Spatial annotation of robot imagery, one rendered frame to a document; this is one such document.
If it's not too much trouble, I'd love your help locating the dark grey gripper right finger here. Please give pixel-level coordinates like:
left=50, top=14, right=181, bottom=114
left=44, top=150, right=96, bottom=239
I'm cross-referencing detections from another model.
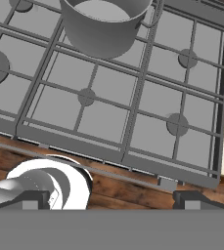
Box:
left=172, top=190, right=224, bottom=211

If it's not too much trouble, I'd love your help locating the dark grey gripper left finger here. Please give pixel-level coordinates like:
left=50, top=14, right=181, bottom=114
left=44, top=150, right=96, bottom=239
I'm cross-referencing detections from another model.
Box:
left=0, top=189, right=51, bottom=211

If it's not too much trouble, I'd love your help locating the grey metal pot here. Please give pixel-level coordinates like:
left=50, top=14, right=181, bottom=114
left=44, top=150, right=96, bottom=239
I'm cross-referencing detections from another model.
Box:
left=60, top=0, right=165, bottom=60

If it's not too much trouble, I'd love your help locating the grey gas hob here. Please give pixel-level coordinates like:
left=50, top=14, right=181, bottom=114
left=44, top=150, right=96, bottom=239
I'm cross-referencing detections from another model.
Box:
left=0, top=0, right=224, bottom=190

